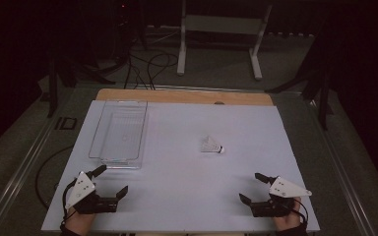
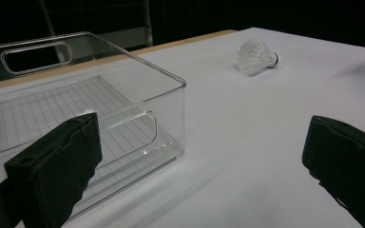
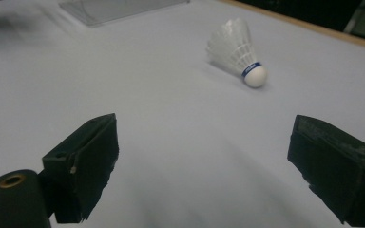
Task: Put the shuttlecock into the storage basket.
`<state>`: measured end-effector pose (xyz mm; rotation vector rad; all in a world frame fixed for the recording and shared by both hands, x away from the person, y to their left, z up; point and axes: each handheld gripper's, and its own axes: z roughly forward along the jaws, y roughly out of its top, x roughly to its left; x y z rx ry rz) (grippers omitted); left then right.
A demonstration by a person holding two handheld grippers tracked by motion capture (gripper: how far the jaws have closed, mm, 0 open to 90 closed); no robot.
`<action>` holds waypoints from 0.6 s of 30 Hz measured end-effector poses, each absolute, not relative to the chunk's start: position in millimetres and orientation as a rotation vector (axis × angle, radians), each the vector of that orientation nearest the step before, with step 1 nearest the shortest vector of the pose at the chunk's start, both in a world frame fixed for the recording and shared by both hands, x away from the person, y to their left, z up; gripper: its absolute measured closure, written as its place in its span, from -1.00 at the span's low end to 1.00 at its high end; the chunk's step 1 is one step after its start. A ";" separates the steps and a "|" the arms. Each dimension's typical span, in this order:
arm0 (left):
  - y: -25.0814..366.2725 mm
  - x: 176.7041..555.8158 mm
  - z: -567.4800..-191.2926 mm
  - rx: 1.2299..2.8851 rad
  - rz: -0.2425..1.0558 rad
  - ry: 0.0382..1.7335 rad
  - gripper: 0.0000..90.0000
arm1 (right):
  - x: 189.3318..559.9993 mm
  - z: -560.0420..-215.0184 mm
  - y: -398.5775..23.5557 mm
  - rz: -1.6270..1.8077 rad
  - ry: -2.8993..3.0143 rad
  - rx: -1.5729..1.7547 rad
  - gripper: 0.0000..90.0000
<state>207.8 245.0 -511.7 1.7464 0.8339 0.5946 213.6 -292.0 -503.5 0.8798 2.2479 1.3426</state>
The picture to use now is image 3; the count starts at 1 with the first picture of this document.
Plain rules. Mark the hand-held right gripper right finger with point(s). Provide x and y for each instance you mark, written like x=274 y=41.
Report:
x=339 y=167

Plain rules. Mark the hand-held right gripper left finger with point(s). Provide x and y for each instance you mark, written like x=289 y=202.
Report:
x=85 y=158

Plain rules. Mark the white feather shuttlecock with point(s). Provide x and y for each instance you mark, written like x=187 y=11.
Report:
x=234 y=50

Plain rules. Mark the clear plastic tray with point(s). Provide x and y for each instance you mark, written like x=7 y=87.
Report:
x=114 y=11

